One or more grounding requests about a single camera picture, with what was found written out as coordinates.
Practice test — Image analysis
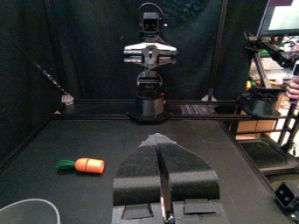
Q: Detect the black jointed arm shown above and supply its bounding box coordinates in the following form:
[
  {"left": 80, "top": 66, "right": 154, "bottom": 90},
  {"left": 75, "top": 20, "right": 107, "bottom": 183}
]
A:
[{"left": 243, "top": 30, "right": 299, "bottom": 70}]

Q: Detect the clear plastic cup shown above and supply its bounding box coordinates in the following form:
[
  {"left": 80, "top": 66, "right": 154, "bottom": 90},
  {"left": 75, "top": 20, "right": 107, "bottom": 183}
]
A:
[{"left": 0, "top": 198, "right": 62, "bottom": 224}]

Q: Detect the person's hand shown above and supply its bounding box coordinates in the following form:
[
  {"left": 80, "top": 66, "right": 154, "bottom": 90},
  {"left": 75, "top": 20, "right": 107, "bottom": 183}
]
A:
[{"left": 284, "top": 74, "right": 299, "bottom": 101}]

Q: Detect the computer monitor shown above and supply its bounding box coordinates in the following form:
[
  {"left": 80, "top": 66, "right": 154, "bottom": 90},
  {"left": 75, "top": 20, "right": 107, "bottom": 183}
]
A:
[{"left": 256, "top": 0, "right": 299, "bottom": 38}]

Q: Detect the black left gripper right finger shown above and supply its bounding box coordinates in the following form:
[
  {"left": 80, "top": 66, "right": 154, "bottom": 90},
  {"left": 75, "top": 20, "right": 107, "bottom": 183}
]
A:
[{"left": 156, "top": 133, "right": 222, "bottom": 203}]

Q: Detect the brown cardboard box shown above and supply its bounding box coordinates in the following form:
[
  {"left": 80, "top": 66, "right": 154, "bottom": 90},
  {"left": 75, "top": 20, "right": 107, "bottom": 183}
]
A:
[{"left": 235, "top": 109, "right": 278, "bottom": 142}]

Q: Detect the white text label sticker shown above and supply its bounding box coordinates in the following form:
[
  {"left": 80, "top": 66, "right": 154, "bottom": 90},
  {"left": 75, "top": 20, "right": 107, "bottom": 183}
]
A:
[{"left": 180, "top": 104, "right": 212, "bottom": 116}]

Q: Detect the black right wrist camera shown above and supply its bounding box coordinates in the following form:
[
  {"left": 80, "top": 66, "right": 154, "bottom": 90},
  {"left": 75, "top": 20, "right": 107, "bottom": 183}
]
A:
[{"left": 138, "top": 2, "right": 167, "bottom": 35}]

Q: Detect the grey frame corner bracket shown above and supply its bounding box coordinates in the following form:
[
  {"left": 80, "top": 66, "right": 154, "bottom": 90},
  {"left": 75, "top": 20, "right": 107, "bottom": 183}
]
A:
[
  {"left": 200, "top": 87, "right": 219, "bottom": 102},
  {"left": 60, "top": 93, "right": 76, "bottom": 107}
]

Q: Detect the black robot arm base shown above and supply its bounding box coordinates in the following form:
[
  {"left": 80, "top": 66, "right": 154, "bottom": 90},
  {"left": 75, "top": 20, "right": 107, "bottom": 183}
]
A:
[{"left": 238, "top": 87, "right": 284, "bottom": 119}]

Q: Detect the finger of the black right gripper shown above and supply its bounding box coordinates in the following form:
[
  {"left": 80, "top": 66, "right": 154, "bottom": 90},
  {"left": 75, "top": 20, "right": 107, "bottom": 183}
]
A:
[
  {"left": 151, "top": 46, "right": 162, "bottom": 71},
  {"left": 143, "top": 46, "right": 154, "bottom": 71}
]

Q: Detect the black table-level camera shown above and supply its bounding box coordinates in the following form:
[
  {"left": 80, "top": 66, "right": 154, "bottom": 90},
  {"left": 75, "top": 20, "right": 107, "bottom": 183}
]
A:
[{"left": 274, "top": 181, "right": 299, "bottom": 214}]

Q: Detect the orange toy carrot green top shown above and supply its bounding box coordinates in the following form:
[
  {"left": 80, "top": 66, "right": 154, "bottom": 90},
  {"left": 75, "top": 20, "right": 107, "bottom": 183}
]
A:
[{"left": 55, "top": 157, "right": 107, "bottom": 175}]

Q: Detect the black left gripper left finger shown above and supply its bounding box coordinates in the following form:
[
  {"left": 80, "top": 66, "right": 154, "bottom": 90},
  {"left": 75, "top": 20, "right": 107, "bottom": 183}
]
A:
[{"left": 112, "top": 133, "right": 164, "bottom": 207}]

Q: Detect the black ribbed tray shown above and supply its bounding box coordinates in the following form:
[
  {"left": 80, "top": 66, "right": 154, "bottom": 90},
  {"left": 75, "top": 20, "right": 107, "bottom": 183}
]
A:
[{"left": 238, "top": 139, "right": 299, "bottom": 177}]

